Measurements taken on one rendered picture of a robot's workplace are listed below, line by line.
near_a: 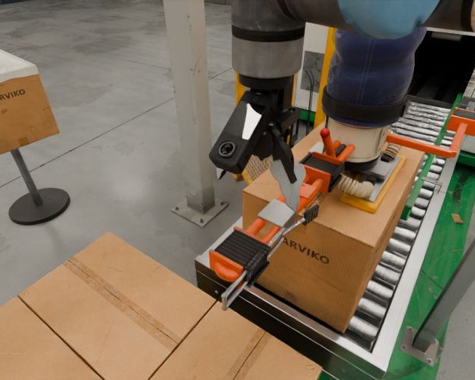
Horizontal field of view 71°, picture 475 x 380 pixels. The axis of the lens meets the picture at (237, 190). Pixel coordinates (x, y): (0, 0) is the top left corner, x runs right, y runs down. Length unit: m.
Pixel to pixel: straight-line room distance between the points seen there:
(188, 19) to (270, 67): 1.39
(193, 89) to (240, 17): 1.47
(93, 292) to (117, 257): 0.17
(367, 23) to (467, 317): 1.96
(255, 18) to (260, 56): 0.04
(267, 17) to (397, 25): 0.14
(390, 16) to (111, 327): 1.14
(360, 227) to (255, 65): 0.62
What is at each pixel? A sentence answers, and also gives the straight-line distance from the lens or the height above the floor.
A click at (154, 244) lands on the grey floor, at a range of 2.21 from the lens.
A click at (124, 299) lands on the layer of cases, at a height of 0.54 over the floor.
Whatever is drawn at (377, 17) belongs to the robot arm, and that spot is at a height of 1.51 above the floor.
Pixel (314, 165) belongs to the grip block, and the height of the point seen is 1.10.
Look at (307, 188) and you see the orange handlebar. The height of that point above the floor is 1.10.
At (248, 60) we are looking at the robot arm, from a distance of 0.42.
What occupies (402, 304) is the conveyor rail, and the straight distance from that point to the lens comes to 1.28.
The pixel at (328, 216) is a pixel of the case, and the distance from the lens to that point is 0.94.
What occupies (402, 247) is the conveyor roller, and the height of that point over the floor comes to 0.54.
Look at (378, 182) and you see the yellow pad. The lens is 1.08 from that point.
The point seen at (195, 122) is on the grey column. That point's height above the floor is 0.71.
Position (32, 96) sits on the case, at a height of 0.87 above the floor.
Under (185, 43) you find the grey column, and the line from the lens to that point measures 1.83.
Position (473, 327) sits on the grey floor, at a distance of 2.16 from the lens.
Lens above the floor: 1.56
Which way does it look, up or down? 37 degrees down
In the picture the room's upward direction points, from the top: straight up
